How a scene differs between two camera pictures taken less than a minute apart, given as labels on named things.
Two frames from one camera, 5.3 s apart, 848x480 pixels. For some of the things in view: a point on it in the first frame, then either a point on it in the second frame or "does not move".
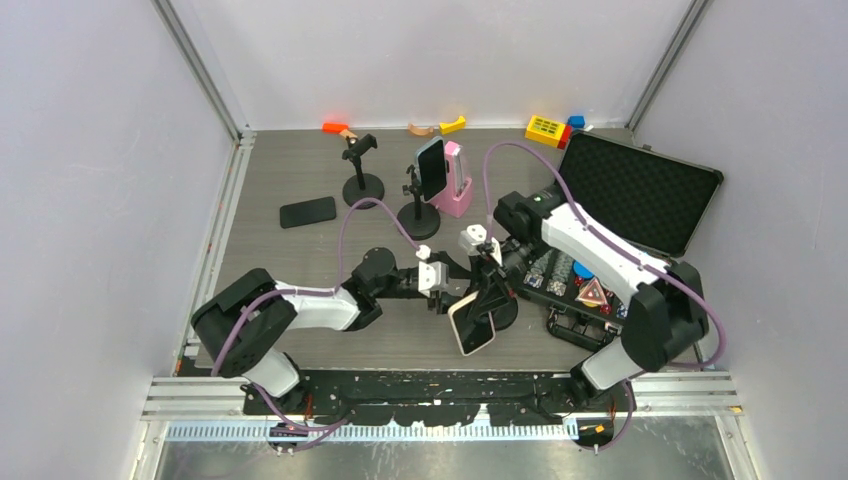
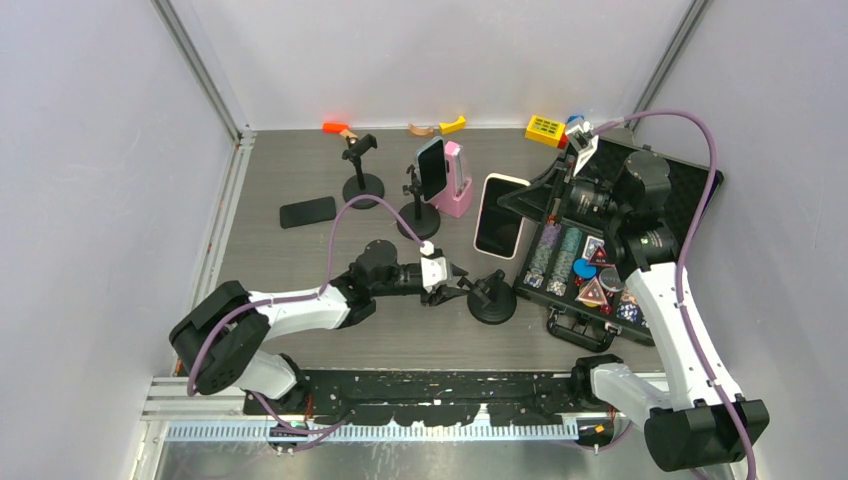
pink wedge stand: (453, 202) does not move
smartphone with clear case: (432, 169) does not move
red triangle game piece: (592, 293) does not move
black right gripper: (494, 286) to (541, 199)
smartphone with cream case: (471, 333) to (498, 228)
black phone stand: (420, 219) does not move
